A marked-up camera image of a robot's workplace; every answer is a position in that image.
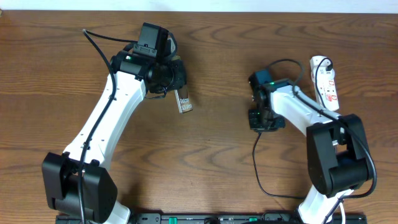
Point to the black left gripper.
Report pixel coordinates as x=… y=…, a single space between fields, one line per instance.
x=181 y=79

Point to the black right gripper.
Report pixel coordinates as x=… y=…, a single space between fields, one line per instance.
x=254 y=123

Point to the gold Galaxy smartphone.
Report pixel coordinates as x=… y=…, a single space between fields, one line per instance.
x=182 y=98

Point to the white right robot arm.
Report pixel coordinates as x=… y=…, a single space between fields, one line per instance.
x=339 y=162

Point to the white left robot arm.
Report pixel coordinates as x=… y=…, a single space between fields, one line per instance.
x=77 y=181

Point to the white USB charger plug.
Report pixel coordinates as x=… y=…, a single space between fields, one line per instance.
x=327 y=71

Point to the white power strip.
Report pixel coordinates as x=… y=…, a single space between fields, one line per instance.
x=325 y=89

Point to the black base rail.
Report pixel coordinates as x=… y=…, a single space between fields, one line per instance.
x=156 y=218

